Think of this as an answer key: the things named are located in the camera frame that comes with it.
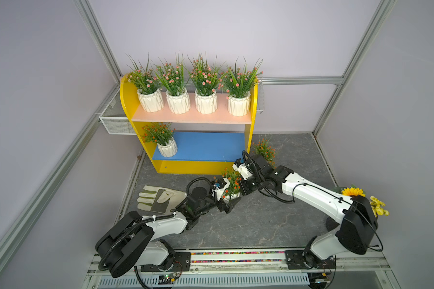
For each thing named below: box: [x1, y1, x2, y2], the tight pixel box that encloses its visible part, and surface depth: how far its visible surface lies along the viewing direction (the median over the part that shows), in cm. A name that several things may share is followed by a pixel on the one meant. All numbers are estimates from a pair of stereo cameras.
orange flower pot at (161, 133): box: [141, 121, 178, 158], surface depth 86 cm
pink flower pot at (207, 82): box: [183, 51, 227, 115], surface depth 69 cm
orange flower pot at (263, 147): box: [251, 135, 277, 169], surface depth 96 cm
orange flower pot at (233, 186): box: [222, 166, 242, 201], surface depth 72 cm
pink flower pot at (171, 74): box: [150, 50, 192, 115], surface depth 69 cm
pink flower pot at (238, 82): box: [218, 56, 265, 117], surface depth 68 cm
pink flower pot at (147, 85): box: [126, 52, 164, 113], surface depth 70 cm
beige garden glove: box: [136, 185, 187, 214], surface depth 93 cm
